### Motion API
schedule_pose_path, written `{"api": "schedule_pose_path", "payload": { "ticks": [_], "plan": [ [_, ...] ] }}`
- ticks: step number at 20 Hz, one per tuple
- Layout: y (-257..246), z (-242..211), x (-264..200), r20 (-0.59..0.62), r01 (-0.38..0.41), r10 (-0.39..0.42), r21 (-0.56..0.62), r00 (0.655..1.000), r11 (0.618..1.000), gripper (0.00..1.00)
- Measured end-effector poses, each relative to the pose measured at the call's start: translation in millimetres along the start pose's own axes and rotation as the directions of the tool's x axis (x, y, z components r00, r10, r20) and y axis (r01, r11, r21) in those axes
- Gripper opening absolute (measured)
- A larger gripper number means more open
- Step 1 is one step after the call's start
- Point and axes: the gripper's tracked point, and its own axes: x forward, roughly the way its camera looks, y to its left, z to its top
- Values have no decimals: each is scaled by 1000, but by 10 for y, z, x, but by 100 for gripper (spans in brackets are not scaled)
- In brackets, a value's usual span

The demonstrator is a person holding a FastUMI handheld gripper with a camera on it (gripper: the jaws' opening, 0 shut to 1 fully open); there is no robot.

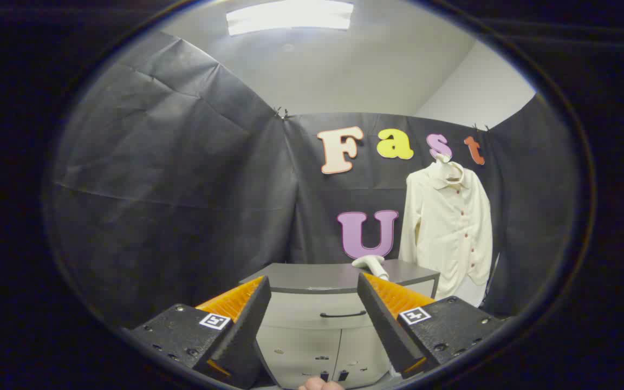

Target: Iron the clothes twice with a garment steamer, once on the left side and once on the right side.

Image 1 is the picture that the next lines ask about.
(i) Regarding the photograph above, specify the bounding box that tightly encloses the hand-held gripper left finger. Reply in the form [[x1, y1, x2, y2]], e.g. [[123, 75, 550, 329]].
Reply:
[[128, 275, 280, 389]]

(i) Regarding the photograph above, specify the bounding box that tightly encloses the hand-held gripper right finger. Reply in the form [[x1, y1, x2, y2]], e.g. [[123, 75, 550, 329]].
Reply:
[[356, 272, 508, 380]]

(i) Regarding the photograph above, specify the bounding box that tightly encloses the white garment steamer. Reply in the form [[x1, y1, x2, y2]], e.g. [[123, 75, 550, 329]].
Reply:
[[351, 255, 390, 281]]

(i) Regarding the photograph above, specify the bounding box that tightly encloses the cream button-up shirt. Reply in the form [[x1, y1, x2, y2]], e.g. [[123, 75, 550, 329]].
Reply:
[[398, 160, 494, 301]]

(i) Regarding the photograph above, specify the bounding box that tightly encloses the white clothes hanger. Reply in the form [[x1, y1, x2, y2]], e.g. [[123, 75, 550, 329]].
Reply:
[[434, 153, 464, 184]]

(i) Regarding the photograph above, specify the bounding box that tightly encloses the white cabinet with grey top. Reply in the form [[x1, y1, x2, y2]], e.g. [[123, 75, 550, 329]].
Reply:
[[239, 259, 441, 389]]

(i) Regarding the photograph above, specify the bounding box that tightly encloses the white hanging cloth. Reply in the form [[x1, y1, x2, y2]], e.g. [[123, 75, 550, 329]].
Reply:
[[442, 271, 499, 308]]

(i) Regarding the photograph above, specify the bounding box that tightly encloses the black backdrop cloth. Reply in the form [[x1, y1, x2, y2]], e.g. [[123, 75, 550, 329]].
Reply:
[[47, 30, 581, 331]]

